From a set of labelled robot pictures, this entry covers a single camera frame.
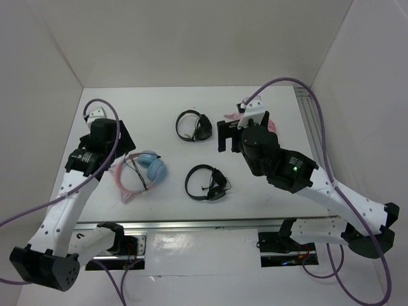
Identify thin black headphone cable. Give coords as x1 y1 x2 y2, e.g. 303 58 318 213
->
122 152 162 192

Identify pink blue cat-ear headphones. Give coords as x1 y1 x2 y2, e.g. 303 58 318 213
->
110 150 167 203

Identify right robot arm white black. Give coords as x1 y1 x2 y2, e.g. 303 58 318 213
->
217 121 399 259

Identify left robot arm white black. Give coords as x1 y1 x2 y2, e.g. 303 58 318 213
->
10 119 135 291

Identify black headphones far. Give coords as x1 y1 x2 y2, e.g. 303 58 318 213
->
175 110 213 142

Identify black headphones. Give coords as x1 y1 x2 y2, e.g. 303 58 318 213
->
184 164 231 201
175 110 213 142

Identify black headphones near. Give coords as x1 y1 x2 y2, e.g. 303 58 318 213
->
184 164 231 201

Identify pink gaming headset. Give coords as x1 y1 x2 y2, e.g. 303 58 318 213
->
224 112 277 133

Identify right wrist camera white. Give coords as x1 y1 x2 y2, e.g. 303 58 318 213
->
237 95 266 129

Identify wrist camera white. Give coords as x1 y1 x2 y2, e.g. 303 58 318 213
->
84 107 106 124
237 95 266 129

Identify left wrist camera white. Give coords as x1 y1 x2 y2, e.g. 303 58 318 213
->
84 107 106 124

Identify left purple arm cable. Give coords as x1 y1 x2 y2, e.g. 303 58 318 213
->
0 99 122 226

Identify aluminium side rail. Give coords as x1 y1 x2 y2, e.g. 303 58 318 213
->
294 87 326 168

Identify aluminium front rail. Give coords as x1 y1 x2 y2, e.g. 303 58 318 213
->
75 216 342 232

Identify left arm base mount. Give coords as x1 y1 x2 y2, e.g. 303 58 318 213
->
93 233 147 271

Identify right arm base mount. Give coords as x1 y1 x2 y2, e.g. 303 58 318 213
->
256 231 319 268

